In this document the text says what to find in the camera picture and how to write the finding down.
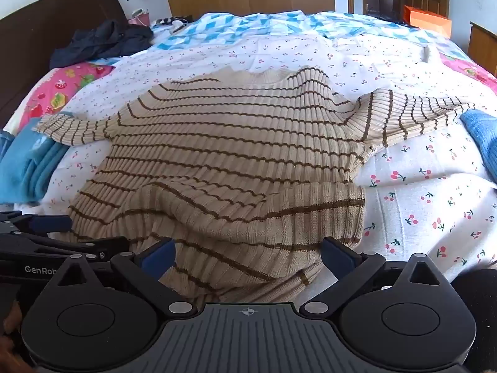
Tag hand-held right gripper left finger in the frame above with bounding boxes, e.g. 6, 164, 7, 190
47, 239, 198, 317

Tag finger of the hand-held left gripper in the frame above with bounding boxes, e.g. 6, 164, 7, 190
23, 236, 130, 261
0, 210, 73, 237

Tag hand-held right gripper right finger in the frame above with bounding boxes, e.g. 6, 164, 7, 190
299, 237, 453, 317

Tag beige brown-striped knit sweater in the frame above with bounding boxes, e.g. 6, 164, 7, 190
33, 66, 476, 304

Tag blue fleece cloth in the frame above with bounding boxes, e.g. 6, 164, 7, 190
0, 118, 71, 205

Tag white cherry-print bed sheet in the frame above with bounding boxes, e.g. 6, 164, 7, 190
16, 33, 497, 304

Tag pink fruit-print bed sheet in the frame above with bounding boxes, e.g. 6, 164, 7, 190
13, 52, 497, 129

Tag person's black clothing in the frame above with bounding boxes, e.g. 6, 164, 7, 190
452, 268, 497, 358

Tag dark jacket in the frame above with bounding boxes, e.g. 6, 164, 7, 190
50, 19, 154, 70

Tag blue knit cloth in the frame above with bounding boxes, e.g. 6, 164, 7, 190
460, 109, 497, 187

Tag dark brown headboard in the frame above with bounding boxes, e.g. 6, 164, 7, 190
0, 0, 129, 129

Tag pink bucket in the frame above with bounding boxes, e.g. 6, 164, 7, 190
128, 8, 152, 28

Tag black and white item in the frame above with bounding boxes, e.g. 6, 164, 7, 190
157, 17, 193, 28

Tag blue white checked quilt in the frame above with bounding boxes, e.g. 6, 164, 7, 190
149, 10, 467, 53

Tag orange box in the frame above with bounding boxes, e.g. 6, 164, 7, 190
403, 5, 453, 37

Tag wooden desk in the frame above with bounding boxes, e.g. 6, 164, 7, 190
468, 21, 497, 78

